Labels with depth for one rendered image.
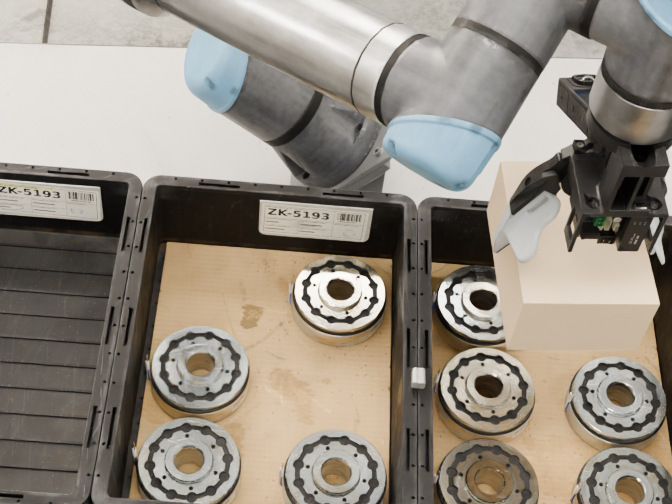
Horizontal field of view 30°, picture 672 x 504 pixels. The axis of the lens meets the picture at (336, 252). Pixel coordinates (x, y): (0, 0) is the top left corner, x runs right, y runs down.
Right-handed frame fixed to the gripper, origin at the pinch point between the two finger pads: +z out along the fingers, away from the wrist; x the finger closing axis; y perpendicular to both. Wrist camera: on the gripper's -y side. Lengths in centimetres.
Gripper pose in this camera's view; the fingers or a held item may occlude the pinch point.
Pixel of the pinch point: (571, 245)
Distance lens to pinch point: 116.3
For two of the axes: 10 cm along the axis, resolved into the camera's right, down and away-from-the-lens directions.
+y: 0.5, 8.1, -5.9
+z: -0.8, 5.9, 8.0
